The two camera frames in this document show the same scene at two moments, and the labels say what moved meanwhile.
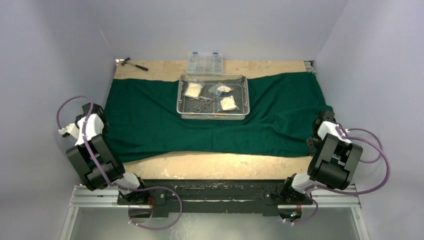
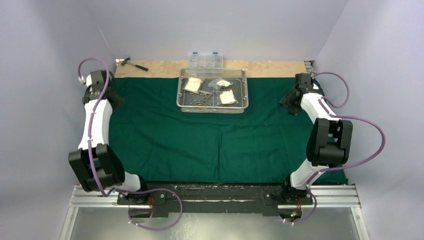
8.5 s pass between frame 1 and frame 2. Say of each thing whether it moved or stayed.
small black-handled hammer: stayed
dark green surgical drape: moved
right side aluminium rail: stayed
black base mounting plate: stayed
